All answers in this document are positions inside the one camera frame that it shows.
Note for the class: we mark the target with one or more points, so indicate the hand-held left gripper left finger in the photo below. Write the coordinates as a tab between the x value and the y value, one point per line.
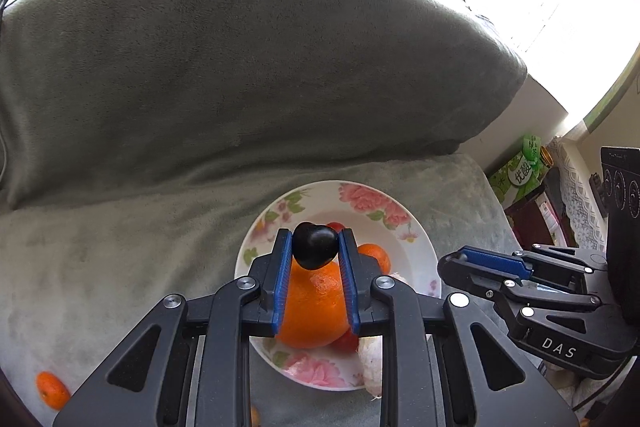
282	282

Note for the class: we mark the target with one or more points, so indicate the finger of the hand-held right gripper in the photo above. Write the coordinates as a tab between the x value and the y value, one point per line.
495	262
460	274

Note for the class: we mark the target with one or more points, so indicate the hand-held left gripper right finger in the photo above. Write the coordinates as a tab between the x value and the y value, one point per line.
347	287

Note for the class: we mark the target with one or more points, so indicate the mandarin with stem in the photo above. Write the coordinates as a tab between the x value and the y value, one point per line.
375	257

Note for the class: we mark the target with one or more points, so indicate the dark purple plum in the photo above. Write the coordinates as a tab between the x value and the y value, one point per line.
312	247

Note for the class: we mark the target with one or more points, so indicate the red cherry tomato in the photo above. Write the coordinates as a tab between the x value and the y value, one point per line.
336	227
346	343

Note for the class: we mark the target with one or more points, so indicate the garlic bulb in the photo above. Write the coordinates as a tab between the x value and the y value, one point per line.
370	367

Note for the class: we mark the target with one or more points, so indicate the white floral plate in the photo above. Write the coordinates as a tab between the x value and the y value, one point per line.
320	207

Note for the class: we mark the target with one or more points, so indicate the small mandarin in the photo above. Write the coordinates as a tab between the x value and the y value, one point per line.
52	391

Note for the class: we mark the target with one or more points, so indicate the large orange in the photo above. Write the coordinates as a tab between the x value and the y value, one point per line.
310	307

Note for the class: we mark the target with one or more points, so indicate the white lace cloth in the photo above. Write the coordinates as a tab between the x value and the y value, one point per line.
580	197

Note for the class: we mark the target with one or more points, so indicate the dark red box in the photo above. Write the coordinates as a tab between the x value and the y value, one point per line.
532	222

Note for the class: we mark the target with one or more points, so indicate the green snack package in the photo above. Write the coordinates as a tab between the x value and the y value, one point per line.
517	172

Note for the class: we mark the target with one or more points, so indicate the dark grey blanket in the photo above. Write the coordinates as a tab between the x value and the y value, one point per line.
225	57

